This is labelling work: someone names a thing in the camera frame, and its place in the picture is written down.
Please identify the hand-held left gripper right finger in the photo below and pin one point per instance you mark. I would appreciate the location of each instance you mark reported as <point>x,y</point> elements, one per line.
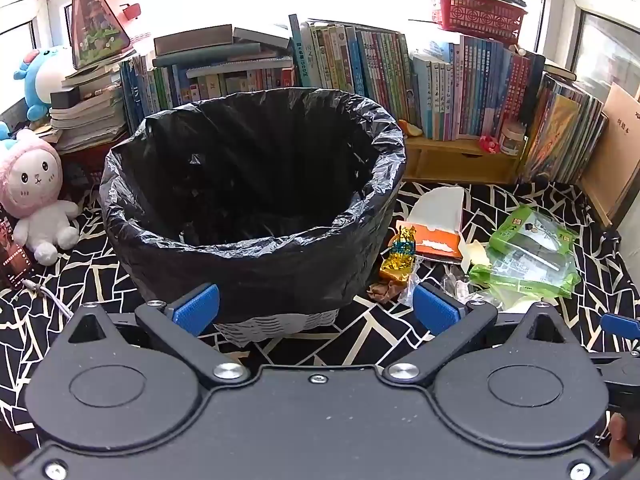
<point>434,308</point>

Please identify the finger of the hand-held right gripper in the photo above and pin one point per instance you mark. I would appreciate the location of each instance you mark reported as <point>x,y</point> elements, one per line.
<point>621,324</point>

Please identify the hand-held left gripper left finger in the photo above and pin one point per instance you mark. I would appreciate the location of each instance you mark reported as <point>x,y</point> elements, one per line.
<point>197,308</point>

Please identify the silver clear wrapper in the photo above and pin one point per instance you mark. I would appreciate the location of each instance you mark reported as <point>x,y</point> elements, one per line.
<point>409,287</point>

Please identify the brown paper scrap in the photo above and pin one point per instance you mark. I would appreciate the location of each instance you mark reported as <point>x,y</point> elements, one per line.
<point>386,291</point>

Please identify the gold foil candy wrapper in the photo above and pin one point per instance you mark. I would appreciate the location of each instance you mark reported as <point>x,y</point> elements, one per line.
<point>400,260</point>

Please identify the cream paper piece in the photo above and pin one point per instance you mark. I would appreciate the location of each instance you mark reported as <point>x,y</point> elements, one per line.
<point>475,255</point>

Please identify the black trash bag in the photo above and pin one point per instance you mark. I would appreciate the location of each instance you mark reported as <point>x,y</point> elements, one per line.
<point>250,260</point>

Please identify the white woven waste basket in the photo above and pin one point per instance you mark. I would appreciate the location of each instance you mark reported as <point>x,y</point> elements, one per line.
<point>280,327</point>

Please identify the green plastic packet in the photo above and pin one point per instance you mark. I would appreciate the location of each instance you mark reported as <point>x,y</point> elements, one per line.
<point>525,282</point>
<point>532,235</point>

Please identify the row of short upright books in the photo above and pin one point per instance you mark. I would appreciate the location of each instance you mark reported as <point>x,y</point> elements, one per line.
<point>165,90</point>

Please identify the pile of worn books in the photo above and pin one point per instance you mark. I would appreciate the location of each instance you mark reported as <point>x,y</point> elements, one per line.
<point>85,115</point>

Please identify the stack of flat lying books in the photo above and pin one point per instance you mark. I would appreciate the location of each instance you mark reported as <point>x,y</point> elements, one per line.
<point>210,45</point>

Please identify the person's right hand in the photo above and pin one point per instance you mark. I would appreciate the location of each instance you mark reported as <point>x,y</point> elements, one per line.
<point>619,437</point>

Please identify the black cream patterned cloth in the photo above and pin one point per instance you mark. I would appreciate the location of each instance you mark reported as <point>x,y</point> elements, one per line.
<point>100,260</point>

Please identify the wooden desktop shelf with drawers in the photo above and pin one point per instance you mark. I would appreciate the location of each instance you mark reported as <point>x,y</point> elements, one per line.
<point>450,162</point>

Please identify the light wooden board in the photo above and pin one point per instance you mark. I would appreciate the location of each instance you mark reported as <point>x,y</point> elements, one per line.
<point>615,160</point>

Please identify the small red toy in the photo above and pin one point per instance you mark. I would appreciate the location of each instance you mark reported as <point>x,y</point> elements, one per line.
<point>489,145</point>

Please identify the orange peel slice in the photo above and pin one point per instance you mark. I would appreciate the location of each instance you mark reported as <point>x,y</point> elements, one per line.
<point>411,129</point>

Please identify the small labelled jar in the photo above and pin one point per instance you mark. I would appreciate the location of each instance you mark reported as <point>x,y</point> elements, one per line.
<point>512,141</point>

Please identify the dark printed card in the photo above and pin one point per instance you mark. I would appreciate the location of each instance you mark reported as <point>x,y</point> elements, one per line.
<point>15,255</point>

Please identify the row of thin magazines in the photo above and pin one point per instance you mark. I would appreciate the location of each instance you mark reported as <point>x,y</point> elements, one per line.
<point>560,135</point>

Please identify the pink bunny plush toy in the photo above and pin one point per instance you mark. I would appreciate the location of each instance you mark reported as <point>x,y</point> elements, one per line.
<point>32,175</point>

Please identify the row of tall colourful paperbacks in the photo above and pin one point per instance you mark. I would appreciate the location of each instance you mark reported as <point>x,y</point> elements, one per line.
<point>380,70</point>

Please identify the small blue plush toy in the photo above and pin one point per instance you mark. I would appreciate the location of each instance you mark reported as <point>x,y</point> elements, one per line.
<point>3,131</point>

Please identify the blue white plush toy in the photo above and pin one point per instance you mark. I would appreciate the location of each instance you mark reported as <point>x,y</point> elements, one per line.
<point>42,75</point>

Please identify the red triangular display box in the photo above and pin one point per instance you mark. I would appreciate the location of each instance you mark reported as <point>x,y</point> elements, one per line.
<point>97,30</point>

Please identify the red plastic basket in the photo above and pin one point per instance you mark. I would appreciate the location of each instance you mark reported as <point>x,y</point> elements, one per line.
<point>477,15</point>

